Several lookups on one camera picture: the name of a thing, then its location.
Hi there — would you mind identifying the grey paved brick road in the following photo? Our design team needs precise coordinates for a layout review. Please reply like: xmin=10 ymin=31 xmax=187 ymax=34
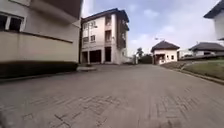
xmin=0 ymin=63 xmax=224 ymax=128

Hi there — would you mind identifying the distant tree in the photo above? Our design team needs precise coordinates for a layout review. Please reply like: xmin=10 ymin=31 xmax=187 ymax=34
xmin=134 ymin=46 xmax=145 ymax=59

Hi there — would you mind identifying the white multi-storey building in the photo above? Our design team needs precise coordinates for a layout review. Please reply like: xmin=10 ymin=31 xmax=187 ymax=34
xmin=79 ymin=7 xmax=131 ymax=65

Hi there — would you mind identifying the dark bush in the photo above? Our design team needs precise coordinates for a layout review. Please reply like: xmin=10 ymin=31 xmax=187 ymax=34
xmin=138 ymin=54 xmax=154 ymax=65

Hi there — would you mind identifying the small house with hip roof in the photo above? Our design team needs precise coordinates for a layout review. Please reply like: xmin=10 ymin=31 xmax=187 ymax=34
xmin=150 ymin=40 xmax=181 ymax=66

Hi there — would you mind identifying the large grey white building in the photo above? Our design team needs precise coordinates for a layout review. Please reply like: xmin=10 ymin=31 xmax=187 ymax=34
xmin=0 ymin=0 xmax=84 ymax=44

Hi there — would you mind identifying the concrete kerb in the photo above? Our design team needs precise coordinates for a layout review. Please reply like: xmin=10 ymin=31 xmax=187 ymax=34
xmin=156 ymin=64 xmax=224 ymax=85

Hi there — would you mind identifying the grass bank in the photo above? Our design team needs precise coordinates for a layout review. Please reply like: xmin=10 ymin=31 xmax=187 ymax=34
xmin=159 ymin=59 xmax=224 ymax=81

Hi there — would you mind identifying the low house with dark roof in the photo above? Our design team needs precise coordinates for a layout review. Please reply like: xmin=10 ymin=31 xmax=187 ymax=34
xmin=188 ymin=41 xmax=224 ymax=58

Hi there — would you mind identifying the tall white building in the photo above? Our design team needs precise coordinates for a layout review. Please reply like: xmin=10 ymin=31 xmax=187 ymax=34
xmin=203 ymin=0 xmax=224 ymax=42

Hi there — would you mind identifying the beige perimeter wall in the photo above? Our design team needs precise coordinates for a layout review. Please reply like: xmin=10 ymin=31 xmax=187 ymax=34
xmin=0 ymin=30 xmax=81 ymax=64

